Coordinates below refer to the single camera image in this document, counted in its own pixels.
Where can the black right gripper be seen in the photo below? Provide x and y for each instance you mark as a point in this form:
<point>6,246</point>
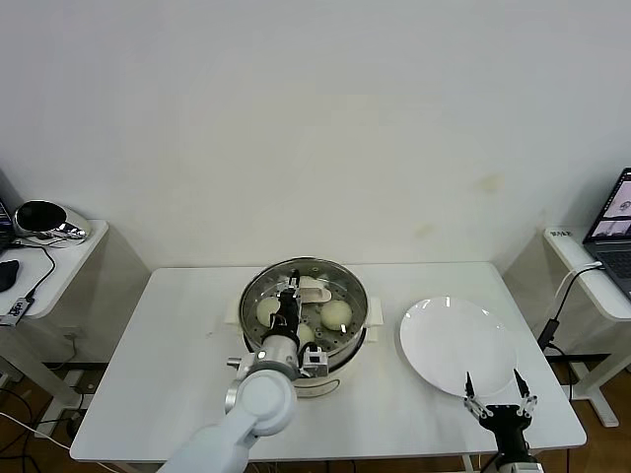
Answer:
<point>508,424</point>

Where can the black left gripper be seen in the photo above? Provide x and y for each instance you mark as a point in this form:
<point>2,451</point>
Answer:
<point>286,320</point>

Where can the round glass pot lid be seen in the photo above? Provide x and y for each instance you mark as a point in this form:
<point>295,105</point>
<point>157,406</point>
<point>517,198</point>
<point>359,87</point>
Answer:
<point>315,290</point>

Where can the white steamed baozi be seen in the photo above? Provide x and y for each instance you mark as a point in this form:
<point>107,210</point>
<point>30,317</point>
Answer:
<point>306,335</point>
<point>266,311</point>
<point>336,315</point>

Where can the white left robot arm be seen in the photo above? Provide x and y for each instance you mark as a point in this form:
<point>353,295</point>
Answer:
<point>261,399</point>

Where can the stainless steel steamer basket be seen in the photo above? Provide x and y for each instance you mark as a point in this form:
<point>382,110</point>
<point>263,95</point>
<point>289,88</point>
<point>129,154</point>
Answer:
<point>362,305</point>

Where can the white round plate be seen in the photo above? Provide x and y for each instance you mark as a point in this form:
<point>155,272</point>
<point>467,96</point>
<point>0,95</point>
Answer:
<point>458,345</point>

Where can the black power adapter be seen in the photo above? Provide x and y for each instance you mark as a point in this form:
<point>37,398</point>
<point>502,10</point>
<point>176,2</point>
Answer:
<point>547,332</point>

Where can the cream electric cooking pot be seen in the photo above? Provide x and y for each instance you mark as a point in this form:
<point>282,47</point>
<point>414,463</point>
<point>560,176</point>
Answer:
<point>340,374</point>

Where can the white height-adjustable desk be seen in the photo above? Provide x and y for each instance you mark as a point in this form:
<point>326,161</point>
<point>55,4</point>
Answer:
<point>577,266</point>

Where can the small white printed label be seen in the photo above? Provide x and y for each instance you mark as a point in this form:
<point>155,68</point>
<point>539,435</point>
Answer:
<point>560,233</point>

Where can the grey open laptop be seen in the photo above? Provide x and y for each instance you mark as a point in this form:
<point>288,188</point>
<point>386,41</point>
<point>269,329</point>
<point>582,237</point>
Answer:
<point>611,236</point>

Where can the white side table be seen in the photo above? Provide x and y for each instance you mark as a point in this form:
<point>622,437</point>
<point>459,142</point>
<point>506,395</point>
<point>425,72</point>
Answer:
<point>74,276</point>

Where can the chrome headset with black visor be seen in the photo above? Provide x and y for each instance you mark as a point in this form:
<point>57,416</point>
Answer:
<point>44,219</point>

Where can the grey usb hub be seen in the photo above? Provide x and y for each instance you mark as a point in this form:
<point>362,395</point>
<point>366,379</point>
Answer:
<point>15,311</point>

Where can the black computer mouse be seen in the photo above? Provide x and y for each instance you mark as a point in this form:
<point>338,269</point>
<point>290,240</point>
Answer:
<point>7,275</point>

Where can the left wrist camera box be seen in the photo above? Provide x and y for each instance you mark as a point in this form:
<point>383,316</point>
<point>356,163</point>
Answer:
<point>315,363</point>

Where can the white wall outlet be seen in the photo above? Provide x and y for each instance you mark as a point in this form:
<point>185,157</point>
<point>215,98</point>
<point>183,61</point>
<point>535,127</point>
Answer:
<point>73,335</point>

